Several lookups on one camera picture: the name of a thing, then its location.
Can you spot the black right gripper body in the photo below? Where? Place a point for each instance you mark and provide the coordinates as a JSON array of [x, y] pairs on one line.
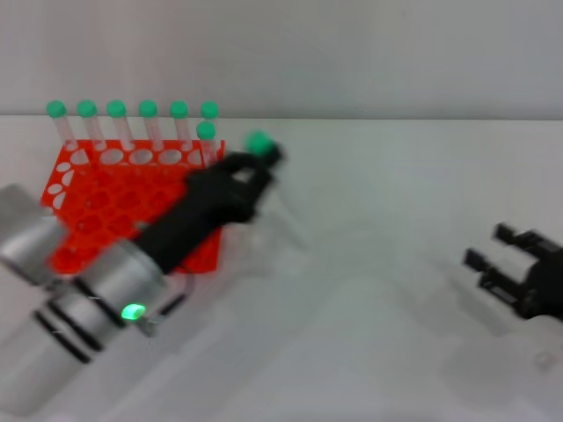
[[543, 285]]

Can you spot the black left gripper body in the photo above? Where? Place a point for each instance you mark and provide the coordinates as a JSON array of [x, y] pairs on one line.
[[198, 215]]

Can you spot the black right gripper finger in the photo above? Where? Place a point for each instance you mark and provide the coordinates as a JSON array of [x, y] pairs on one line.
[[492, 272], [516, 239]]

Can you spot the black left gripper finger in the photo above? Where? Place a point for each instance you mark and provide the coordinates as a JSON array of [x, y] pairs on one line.
[[270, 167], [242, 160]]

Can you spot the green-capped white-labelled test tube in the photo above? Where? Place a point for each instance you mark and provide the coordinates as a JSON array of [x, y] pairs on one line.
[[258, 141]]

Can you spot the green-capped clear test tube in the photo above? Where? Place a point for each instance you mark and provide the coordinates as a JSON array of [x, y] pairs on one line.
[[57, 108], [148, 108], [206, 130], [86, 108], [116, 108], [210, 109], [179, 109]]

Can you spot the orange plastic test tube rack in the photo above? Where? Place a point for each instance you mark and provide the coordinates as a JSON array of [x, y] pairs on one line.
[[110, 198]]

